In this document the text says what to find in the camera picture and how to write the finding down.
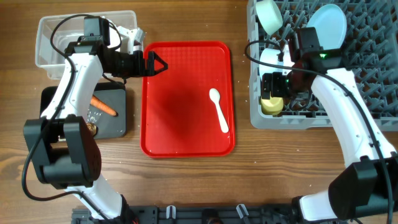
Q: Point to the white plastic spoon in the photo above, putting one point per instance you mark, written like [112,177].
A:
[215,98]

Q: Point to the orange carrot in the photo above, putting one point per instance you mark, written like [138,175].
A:
[97,103]

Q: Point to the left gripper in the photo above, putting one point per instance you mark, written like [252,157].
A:
[138,68]

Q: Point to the black tray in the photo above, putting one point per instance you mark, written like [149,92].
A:
[112,124]

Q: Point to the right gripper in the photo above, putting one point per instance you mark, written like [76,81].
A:
[272,85]

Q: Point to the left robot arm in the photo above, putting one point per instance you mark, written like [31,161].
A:
[63,157]

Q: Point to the green bowl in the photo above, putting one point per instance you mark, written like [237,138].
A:
[269,16]

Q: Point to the white rice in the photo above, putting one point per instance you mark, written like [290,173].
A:
[93,115]

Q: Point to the clear plastic bin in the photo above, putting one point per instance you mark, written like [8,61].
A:
[51,61]

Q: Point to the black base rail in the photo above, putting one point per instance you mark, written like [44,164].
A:
[266,214]

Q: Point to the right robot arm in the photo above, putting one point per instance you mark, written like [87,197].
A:
[368,185]

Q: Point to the red plastic tray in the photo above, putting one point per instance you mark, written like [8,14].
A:
[178,119]

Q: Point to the yellow cup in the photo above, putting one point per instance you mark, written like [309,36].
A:
[273,106]

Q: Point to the grey dishwasher rack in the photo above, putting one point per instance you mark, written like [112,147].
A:
[370,46]

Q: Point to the blue bowl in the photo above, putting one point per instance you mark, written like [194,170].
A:
[271,56]

